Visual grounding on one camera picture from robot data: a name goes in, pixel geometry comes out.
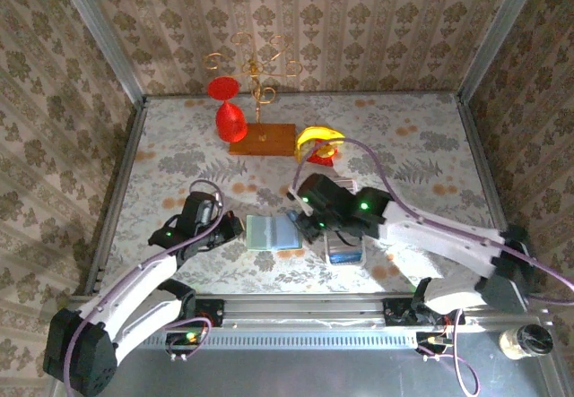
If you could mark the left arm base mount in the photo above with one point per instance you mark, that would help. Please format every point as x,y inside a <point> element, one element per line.
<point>213,314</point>

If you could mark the yellow banana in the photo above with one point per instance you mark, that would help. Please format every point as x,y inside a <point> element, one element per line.
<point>314,135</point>

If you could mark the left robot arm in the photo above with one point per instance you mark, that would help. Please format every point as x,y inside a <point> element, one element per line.
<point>134,280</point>

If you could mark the red snack bag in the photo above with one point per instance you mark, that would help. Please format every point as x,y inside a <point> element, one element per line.
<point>320,159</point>

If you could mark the black controller board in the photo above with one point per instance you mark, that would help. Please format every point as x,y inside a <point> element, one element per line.
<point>430,339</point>
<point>179,339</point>

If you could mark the gold stand with wooden base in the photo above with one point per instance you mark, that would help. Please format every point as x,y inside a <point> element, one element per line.
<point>269,139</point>

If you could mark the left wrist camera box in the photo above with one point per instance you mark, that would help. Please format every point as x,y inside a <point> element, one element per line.
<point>211,209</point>

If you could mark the glass jar with black lid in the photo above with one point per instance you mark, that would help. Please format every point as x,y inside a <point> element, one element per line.
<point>524,341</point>

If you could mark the green card holder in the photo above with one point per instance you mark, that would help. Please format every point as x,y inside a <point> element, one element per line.
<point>260,233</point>

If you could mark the red wine glass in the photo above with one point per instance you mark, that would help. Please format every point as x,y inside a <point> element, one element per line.
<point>231,123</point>

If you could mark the grey metal sheet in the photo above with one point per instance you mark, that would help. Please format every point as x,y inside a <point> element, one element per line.
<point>291,374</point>

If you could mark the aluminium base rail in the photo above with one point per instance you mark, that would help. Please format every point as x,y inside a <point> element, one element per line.
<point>305,309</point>

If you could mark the light blue credit card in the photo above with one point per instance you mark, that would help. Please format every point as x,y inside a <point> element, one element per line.
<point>287,235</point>

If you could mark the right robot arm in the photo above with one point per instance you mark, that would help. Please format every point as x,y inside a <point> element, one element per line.
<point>448,240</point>

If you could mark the floral table cover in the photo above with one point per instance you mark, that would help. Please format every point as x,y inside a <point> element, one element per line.
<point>394,114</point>

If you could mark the aluminium frame post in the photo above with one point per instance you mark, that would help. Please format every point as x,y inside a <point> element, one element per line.
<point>99,34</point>
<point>498,34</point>

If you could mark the bright blue credit card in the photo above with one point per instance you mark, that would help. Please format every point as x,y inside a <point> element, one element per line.
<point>345,260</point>

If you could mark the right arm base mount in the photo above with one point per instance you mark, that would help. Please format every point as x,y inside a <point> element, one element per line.
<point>394,313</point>

